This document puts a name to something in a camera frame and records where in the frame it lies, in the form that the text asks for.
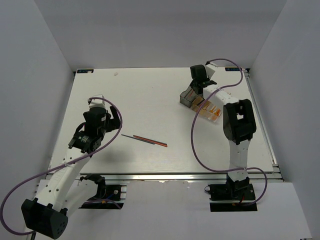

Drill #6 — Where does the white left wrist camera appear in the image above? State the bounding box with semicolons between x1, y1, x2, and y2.
87;94;106;109

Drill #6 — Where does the smoky grey plastic container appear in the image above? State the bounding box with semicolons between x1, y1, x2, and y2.
179;83;204;109

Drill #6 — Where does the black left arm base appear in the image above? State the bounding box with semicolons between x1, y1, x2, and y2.
79;174;127;210

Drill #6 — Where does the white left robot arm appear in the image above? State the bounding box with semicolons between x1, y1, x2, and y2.
21;103;121;240

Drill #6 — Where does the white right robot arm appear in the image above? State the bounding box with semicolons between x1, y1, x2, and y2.
188;64;257;202

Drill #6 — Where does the clear plastic container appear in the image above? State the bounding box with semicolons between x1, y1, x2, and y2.
202;101;223;122

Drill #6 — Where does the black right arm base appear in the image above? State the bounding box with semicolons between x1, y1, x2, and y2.
204;184;258;213

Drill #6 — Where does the blue corner label sticker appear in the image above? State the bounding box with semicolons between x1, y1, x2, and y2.
224;67;242;72
76;69;94;74

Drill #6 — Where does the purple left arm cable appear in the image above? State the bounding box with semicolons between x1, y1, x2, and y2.
0;98;123;236

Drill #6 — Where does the yellow plastic knife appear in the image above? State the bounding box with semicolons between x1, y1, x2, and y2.
193;96;205;106

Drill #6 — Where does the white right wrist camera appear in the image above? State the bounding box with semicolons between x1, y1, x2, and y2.
204;62;218;79

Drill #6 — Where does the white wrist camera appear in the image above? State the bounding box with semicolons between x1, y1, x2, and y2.
204;62;218;79
87;94;106;109

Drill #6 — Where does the amber plastic container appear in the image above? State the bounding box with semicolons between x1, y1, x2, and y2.
191;96;214;118

